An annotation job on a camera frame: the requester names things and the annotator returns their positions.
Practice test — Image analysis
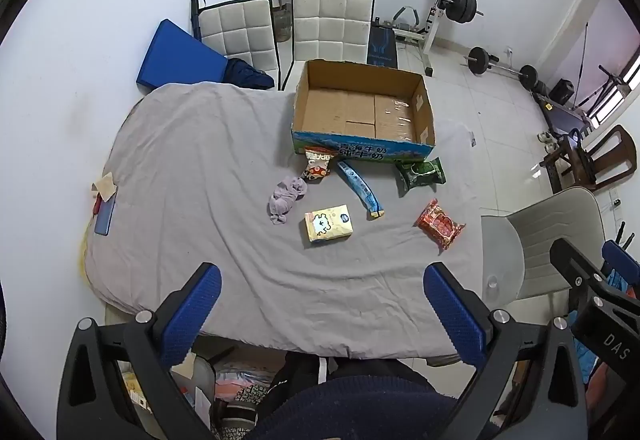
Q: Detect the long blue snack packet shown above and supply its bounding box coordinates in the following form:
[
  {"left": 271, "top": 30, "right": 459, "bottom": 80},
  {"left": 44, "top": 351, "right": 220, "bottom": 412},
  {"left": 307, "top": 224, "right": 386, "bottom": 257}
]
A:
[{"left": 335, "top": 160, "right": 386, "bottom": 221}]

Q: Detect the green snack packet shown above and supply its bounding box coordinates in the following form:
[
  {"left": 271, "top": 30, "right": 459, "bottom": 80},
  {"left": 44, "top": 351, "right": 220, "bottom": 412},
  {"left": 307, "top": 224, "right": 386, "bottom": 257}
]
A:
[{"left": 394, "top": 157, "right": 447, "bottom": 198}]

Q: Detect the person's dark clothed body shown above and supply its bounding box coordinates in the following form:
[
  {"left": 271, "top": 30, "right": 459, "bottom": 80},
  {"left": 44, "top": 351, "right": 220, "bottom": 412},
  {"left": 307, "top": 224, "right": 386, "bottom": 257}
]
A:
[{"left": 255, "top": 352, "right": 501, "bottom": 440}]

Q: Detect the black bag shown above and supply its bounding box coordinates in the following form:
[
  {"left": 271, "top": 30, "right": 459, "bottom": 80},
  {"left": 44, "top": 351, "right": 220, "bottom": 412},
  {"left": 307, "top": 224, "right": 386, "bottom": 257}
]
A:
[{"left": 549, "top": 78, "right": 576, "bottom": 105}]

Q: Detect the white weight bench rack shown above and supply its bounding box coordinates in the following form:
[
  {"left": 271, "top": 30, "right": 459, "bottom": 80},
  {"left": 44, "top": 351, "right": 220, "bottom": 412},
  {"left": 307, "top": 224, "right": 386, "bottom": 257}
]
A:
[{"left": 314, "top": 0, "right": 463, "bottom": 78}]

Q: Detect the dark blue garment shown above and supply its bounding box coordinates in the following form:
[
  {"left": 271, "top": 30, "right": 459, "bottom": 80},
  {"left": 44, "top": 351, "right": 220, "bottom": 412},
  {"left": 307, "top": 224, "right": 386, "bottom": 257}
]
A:
[{"left": 222, "top": 57, "right": 276, "bottom": 90}]

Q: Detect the dark wooden chair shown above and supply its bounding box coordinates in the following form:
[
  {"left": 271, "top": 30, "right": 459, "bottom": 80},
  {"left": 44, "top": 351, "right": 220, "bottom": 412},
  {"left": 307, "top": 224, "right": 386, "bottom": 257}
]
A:
[{"left": 539, "top": 124, "right": 638, "bottom": 193}]

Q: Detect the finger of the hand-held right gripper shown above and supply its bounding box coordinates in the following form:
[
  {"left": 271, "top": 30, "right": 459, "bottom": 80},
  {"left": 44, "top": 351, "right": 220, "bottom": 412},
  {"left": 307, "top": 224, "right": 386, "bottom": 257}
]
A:
[
  {"left": 547, "top": 237, "right": 610, "bottom": 295},
  {"left": 601, "top": 240, "right": 640, "bottom": 281}
]

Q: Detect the purple cloth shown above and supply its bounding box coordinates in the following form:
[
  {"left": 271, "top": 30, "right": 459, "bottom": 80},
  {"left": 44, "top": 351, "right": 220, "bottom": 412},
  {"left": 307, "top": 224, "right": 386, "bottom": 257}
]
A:
[{"left": 267, "top": 176, "right": 308, "bottom": 227}]

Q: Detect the clear plastic jar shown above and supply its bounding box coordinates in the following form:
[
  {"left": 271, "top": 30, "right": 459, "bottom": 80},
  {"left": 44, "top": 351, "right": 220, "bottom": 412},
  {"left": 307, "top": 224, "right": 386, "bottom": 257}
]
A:
[{"left": 264, "top": 0, "right": 293, "bottom": 43}]

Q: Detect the blue phone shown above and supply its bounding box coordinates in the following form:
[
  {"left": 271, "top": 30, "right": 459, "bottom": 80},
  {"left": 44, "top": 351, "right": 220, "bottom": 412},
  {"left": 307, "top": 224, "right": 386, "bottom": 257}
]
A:
[{"left": 94, "top": 192, "right": 118, "bottom": 237}]

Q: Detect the black and blue stick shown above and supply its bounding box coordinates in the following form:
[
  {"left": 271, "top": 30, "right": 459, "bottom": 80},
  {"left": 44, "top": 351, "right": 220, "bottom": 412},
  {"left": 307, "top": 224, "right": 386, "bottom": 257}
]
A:
[{"left": 190, "top": 0, "right": 207, "bottom": 43}]

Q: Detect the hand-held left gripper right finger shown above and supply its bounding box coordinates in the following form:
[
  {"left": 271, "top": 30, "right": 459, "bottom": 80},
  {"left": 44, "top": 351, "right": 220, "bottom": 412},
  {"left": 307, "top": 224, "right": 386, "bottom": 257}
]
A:
[{"left": 422, "top": 261, "right": 589, "bottom": 440}]

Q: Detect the cardboard box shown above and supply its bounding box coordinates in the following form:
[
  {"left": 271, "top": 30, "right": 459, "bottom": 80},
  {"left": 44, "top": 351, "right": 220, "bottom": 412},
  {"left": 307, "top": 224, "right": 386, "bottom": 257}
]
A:
[{"left": 291, "top": 58, "right": 437, "bottom": 164}]

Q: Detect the grey plastic chair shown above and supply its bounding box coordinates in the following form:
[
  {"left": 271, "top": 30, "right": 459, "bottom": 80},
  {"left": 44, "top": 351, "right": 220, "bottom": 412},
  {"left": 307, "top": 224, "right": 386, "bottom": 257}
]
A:
[{"left": 481, "top": 187, "right": 608, "bottom": 305}]

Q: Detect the white padded chair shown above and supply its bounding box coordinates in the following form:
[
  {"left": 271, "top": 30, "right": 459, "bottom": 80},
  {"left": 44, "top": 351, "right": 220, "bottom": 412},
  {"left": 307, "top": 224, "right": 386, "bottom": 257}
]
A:
[
  {"left": 197, "top": 0, "right": 282, "bottom": 90},
  {"left": 277, "top": 0, "right": 376, "bottom": 93}
]

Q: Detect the short barbell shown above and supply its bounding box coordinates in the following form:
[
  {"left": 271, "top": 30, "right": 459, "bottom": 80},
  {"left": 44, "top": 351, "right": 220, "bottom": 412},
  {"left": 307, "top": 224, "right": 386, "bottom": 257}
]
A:
[{"left": 462, "top": 46, "right": 538, "bottom": 88}]

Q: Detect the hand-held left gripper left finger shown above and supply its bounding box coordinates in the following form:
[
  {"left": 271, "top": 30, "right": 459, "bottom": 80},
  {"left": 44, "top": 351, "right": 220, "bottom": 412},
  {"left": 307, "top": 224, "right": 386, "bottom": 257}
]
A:
[{"left": 56, "top": 262, "right": 223, "bottom": 440}]

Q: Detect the black and blue bench pad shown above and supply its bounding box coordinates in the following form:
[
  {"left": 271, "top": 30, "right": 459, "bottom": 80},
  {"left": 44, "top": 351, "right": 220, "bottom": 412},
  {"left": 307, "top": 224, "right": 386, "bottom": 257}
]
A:
[{"left": 366, "top": 24, "right": 399, "bottom": 69}]

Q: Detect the orange panda snack packet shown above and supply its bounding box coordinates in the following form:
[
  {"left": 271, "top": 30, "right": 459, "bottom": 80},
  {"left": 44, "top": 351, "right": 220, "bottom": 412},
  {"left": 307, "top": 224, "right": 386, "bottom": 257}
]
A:
[{"left": 302, "top": 147, "right": 333, "bottom": 179}]

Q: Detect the black treadmill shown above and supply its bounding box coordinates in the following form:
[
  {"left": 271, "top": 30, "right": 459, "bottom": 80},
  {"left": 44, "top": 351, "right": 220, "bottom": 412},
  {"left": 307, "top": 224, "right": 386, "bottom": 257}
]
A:
[{"left": 532, "top": 90, "right": 593, "bottom": 131}]

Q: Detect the blue foam cushion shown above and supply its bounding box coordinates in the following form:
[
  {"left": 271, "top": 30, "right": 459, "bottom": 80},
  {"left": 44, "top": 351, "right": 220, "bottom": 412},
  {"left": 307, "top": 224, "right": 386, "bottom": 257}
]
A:
[{"left": 136, "top": 18, "right": 231, "bottom": 95}]

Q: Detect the yellow tissue packet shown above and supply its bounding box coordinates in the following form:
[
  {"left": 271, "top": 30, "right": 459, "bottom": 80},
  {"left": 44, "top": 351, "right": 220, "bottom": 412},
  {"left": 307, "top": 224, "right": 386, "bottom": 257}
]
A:
[{"left": 304, "top": 204, "right": 353, "bottom": 248}]

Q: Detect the red snack packet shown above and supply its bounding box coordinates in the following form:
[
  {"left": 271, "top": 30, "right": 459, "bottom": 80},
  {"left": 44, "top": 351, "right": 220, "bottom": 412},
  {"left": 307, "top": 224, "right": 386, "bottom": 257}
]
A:
[{"left": 414, "top": 198, "right": 467, "bottom": 253}]

